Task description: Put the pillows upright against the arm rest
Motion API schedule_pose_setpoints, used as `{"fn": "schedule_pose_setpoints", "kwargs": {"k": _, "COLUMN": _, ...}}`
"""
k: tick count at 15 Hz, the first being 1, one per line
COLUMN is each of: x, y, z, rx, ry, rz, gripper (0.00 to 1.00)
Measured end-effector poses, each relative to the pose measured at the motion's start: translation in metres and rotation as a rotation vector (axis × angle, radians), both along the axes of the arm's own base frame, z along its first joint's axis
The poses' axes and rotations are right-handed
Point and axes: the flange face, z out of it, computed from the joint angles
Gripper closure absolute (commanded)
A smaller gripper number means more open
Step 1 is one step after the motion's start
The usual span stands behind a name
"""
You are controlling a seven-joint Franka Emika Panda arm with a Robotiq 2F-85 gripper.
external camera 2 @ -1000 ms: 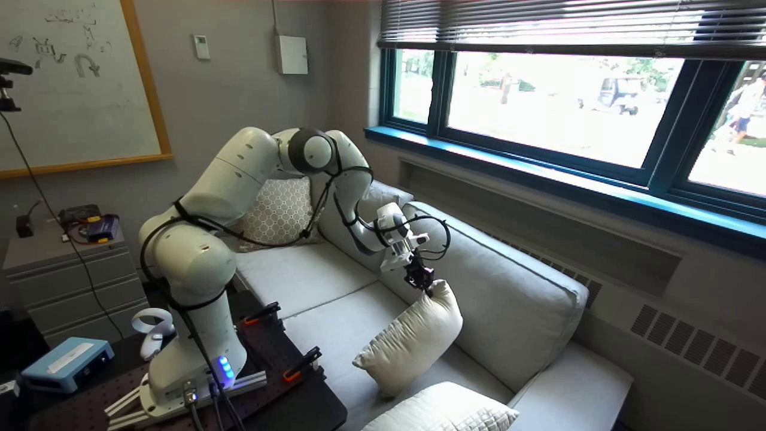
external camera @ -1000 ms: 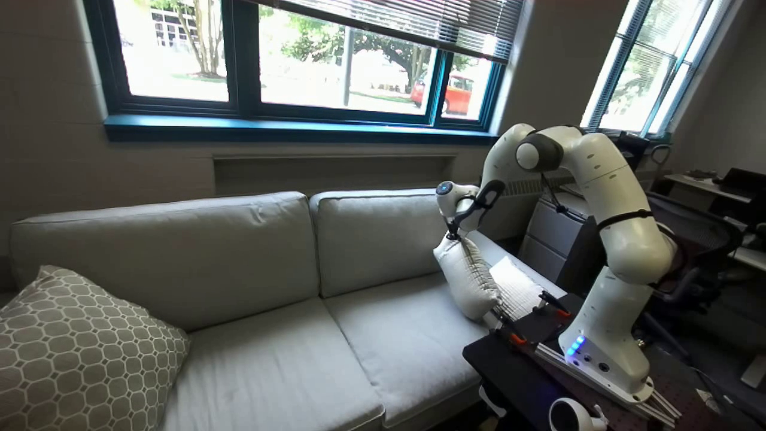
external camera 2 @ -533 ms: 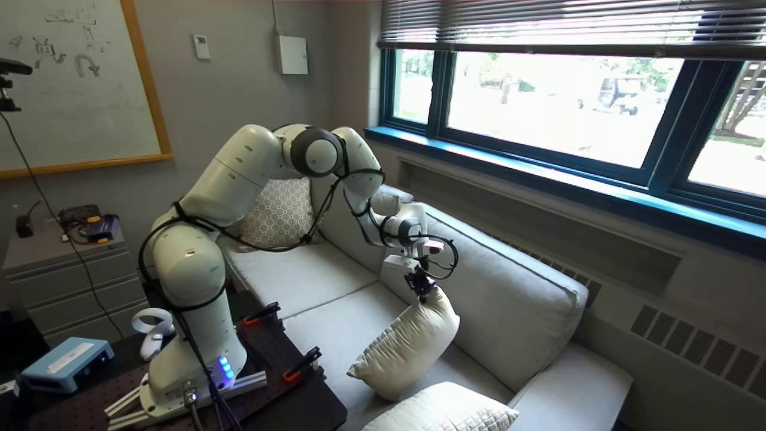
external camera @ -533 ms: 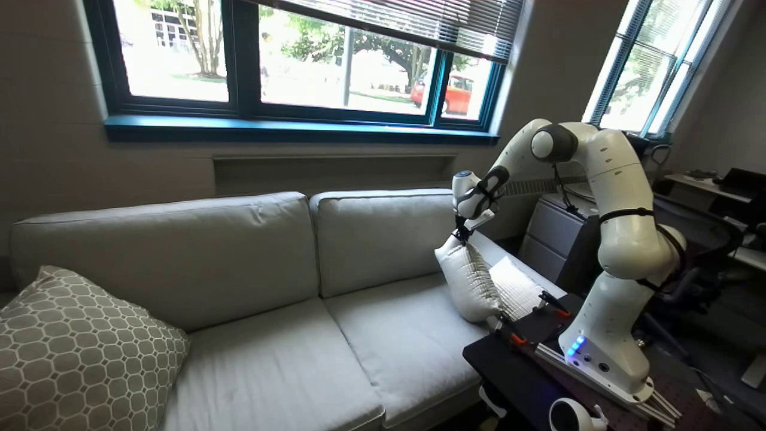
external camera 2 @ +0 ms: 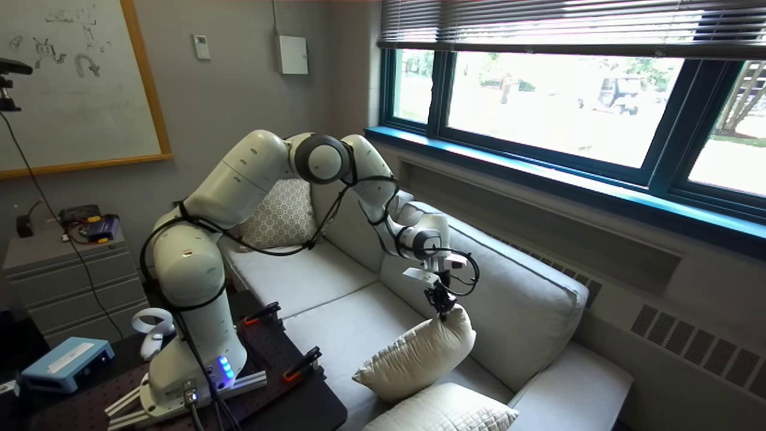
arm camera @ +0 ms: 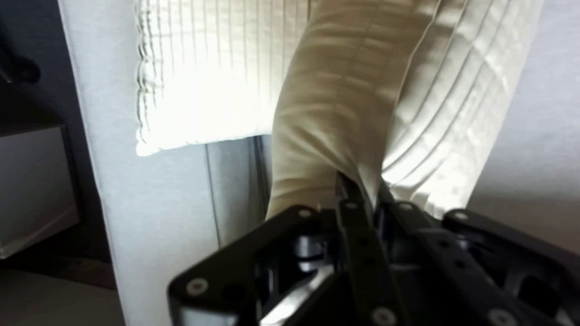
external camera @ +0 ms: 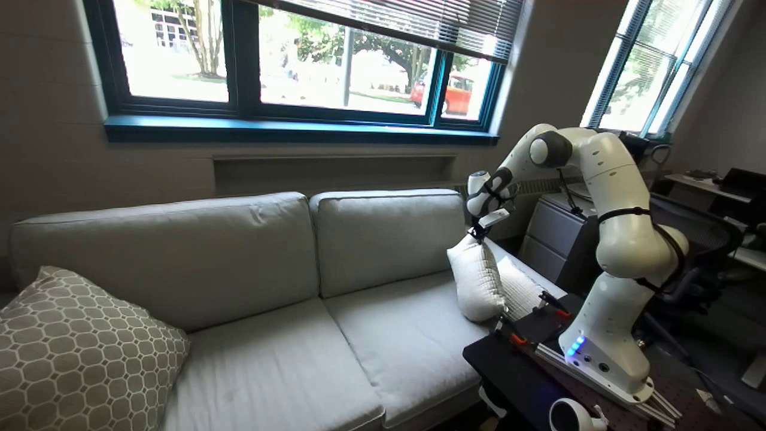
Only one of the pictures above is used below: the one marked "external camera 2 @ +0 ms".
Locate grey sofa seat cushion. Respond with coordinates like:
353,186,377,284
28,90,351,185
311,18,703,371
281,284,516,431
225,236,377,320

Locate beige lattice patterned pillow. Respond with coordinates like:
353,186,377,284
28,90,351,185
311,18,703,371
237,177,317,252

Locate wood framed whiteboard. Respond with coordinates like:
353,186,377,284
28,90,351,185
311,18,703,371
0,0,174,182

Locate black flat device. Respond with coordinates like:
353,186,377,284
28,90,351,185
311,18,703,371
54,201,104,229

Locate white mug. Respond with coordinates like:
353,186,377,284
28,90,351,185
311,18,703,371
129,307,176,364

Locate light blue box device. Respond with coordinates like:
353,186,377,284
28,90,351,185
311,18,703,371
16,335,120,397

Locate orange black clamp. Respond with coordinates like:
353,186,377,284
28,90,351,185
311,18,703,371
281,345,324,385
237,298,284,330

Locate grey drawer cabinet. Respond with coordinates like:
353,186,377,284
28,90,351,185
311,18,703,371
0,217,150,350

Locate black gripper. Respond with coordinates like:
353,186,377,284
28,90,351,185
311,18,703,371
423,272,461,324

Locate dark robot table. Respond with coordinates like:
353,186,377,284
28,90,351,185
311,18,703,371
22,289,348,431

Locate black tripod camera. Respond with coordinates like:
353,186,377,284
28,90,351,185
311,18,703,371
0,54,36,115

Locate small radiator vent grille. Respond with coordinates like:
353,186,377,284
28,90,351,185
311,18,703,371
548,262,605,307

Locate grey fabric sofa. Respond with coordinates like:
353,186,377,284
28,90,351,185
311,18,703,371
217,152,637,431

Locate blue cabinet object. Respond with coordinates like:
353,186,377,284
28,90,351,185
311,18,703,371
78,212,123,247

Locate grey sofa back cushion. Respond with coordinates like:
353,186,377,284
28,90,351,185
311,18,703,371
309,177,417,277
377,198,590,393

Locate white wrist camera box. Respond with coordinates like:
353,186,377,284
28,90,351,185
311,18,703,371
400,262,439,289

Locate dark window blinds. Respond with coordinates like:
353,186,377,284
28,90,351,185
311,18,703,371
375,0,766,59

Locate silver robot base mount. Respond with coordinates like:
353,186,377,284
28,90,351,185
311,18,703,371
103,367,269,426

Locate white wall box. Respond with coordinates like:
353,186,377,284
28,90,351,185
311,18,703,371
275,30,311,78

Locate teal framed window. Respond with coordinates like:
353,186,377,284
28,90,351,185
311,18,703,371
364,43,766,245

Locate large radiator vent grille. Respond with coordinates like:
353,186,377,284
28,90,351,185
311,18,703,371
624,298,766,403

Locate small black cabinet item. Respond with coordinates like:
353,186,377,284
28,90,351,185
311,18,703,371
11,209,37,241

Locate white ribbed pillow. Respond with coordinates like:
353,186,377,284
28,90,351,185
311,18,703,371
362,380,522,431

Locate plain white pillow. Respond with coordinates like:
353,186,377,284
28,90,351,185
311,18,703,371
348,303,478,407

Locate white wall thermostat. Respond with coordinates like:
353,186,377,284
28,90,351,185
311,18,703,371
188,30,216,65

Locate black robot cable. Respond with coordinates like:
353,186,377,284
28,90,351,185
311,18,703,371
138,169,484,431

